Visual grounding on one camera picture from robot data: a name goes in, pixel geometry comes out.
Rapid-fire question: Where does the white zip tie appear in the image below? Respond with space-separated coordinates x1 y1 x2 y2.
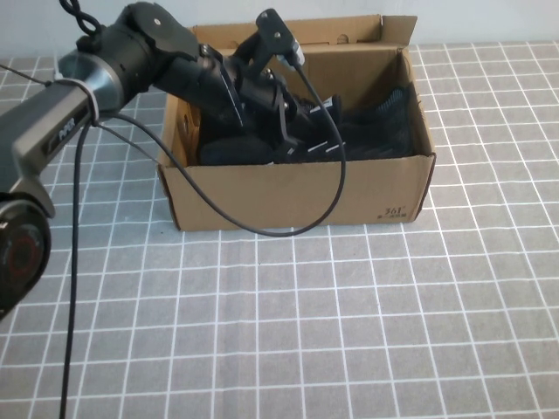
51 72 100 121

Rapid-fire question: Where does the brown cardboard shoe box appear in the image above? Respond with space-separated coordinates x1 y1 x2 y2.
155 14 438 232

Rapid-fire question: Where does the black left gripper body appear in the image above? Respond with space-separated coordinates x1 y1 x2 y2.
169 43 302 152

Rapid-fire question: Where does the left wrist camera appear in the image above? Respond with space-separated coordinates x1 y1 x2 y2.
255 8 307 69

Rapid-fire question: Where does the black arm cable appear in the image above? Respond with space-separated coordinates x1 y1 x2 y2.
58 0 106 38

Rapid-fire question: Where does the grey checked tablecloth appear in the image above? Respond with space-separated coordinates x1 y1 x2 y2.
0 41 559 419

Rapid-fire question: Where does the thin black wire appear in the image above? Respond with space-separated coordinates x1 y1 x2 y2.
0 63 162 167

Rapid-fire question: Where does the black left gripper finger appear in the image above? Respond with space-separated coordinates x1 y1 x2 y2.
277 139 315 163
290 98 327 132

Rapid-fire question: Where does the black camera cable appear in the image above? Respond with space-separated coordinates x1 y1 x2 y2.
59 58 349 419

